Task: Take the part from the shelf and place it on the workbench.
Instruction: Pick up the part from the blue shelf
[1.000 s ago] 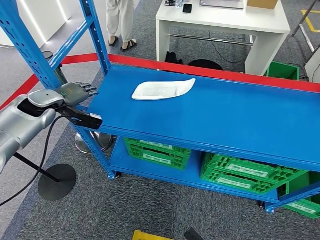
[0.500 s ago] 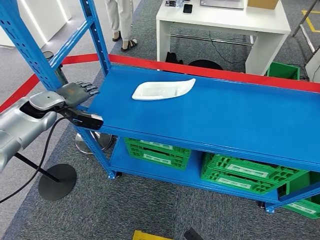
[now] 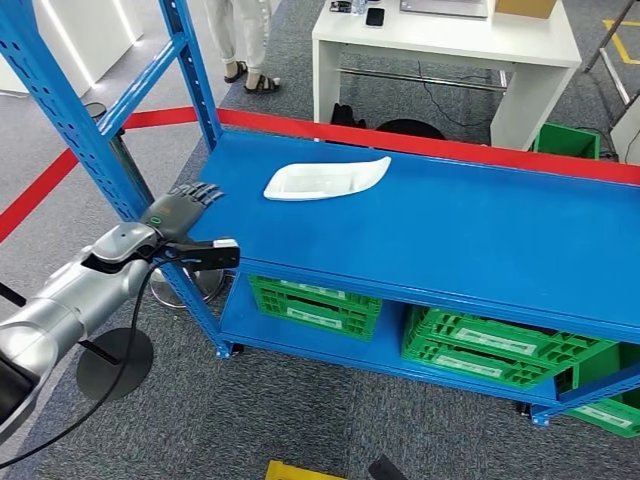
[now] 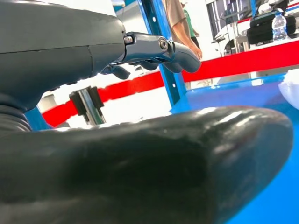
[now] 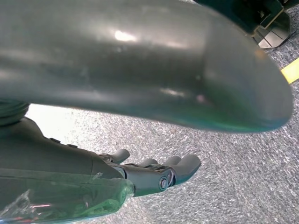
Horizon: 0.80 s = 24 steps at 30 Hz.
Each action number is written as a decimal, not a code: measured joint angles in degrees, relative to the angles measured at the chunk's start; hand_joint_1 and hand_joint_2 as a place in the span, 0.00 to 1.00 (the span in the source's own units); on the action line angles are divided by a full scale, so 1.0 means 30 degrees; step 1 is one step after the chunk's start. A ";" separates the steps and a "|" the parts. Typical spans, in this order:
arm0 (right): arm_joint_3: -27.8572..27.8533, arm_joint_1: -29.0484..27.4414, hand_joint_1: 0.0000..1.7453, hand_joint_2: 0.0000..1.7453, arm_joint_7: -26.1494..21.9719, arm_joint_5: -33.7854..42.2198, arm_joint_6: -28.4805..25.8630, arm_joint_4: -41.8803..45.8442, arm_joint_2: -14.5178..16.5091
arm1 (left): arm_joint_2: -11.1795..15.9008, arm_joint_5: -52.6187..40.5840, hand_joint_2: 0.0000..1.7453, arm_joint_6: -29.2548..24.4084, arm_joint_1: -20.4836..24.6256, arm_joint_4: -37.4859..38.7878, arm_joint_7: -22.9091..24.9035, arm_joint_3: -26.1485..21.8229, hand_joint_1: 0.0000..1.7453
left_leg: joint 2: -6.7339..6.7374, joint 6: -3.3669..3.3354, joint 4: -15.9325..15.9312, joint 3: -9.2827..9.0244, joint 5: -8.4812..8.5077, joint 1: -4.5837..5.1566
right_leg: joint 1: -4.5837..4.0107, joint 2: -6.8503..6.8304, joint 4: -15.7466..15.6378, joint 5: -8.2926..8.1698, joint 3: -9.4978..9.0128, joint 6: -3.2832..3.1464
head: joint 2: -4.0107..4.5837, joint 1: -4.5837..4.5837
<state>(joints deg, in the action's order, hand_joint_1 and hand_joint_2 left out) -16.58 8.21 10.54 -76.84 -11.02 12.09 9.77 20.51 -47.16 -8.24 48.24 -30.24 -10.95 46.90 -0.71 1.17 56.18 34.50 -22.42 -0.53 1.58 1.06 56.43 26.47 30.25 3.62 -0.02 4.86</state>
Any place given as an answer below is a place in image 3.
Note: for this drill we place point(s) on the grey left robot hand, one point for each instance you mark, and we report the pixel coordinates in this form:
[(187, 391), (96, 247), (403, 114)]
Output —
[(177, 212)]

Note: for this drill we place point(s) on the white plastic shell part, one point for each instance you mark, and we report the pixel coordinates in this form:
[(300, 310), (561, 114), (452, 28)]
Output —
[(324, 182)]

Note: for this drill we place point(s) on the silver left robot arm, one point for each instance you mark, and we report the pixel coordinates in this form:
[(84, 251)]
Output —
[(75, 301)]

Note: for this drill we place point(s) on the blue metal shelf rack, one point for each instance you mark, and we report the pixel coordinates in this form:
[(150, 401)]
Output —
[(450, 232)]

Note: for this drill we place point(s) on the red barrier belt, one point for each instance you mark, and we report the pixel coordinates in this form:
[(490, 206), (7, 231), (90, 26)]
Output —
[(40, 192), (450, 142)]

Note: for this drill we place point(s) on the green folding plastic crate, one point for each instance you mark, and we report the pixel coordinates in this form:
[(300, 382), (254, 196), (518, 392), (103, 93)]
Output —
[(605, 414), (315, 321), (465, 368), (315, 291), (500, 341)]

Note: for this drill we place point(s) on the person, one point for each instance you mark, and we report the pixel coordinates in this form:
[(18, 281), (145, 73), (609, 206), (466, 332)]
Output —
[(250, 33)]

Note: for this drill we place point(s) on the black bag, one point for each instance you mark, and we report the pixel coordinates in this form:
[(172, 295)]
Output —
[(347, 118)]

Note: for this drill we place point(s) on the small dark card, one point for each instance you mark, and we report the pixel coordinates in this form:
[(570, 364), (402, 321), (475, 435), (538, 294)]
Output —
[(340, 6)]

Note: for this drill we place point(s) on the clear water bottle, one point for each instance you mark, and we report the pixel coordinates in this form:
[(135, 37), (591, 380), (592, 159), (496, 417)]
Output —
[(358, 5)]

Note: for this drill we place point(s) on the black round stool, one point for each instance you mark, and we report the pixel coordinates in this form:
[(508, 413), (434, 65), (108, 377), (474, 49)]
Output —
[(410, 129)]

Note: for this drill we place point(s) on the white desk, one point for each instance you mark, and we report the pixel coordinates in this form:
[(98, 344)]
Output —
[(450, 40)]

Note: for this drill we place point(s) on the grey laptop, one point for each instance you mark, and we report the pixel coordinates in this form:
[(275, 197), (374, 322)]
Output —
[(445, 8)]

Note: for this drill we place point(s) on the brown cardboard box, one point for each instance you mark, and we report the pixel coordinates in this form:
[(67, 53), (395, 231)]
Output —
[(525, 6)]

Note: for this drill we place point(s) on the green open plastic bin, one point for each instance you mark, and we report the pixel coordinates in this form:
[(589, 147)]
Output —
[(564, 140)]

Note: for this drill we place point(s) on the white cabinet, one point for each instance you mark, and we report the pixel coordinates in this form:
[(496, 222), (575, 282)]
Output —
[(629, 136)]

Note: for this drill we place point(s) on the grey metal frame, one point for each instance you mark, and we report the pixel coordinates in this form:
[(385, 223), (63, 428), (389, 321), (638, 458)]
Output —
[(613, 73)]

